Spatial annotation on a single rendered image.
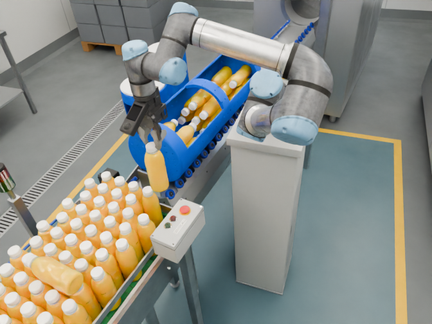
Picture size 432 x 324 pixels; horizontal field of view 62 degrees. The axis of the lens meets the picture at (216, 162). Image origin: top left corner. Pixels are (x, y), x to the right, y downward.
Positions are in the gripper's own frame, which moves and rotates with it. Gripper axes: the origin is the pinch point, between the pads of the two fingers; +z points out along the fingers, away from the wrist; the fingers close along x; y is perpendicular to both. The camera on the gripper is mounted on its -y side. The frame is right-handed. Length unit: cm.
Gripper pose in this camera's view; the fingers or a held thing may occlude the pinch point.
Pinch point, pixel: (152, 146)
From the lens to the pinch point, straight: 125.1
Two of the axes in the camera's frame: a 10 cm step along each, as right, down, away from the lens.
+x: -8.8, -2.7, 3.9
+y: 4.7, -6.0, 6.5
